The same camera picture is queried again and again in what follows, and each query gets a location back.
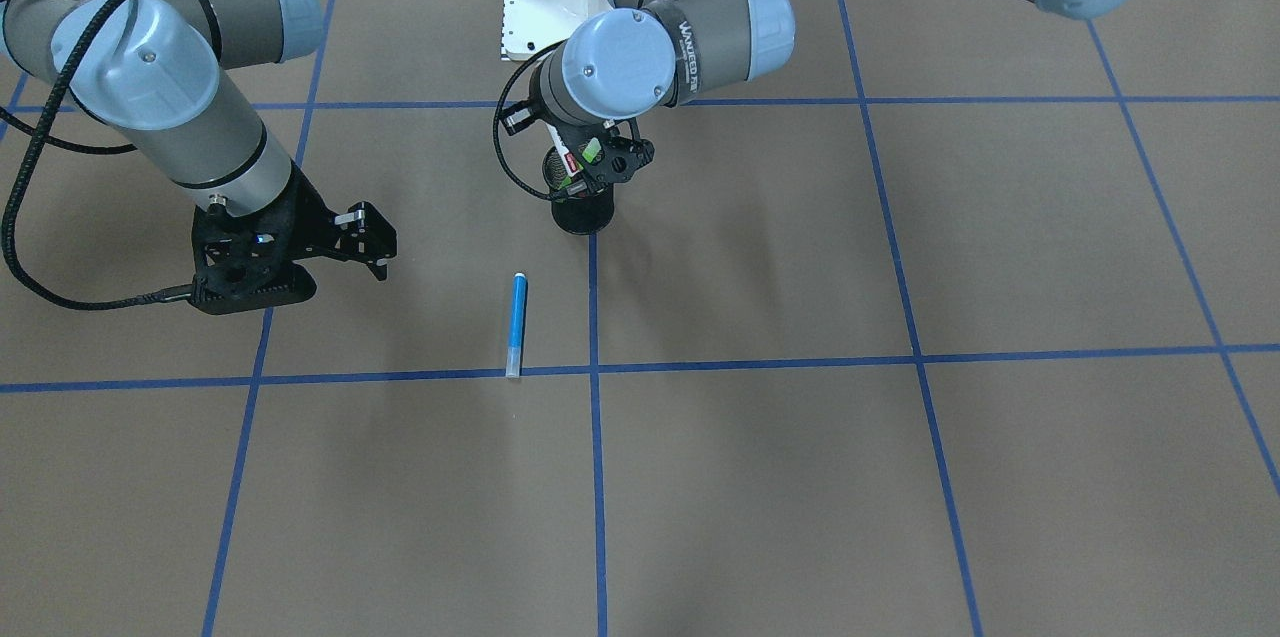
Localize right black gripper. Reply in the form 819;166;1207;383
250;164;398;281

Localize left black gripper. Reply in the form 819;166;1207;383
500;87;571;136

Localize red white marker pen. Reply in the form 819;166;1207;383
547;123;582;189

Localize blue highlighter pen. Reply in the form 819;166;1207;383
506;272;529;379

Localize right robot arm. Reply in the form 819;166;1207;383
3;0;396;299

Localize green highlighter pen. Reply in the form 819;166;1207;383
581;137;602;164

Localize black mesh pen cup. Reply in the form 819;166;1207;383
541;148;614;235

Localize brown paper table cover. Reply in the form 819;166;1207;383
1;0;1279;636

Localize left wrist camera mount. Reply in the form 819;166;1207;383
559;118;655;194

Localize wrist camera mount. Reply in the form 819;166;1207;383
186;203;317;315
559;118;655;194

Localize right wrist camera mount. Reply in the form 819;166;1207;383
186;203;317;315

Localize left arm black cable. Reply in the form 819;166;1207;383
492;0;762;203

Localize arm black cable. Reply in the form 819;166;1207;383
0;0;201;310
492;0;762;203

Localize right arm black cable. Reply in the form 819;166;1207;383
0;0;201;310

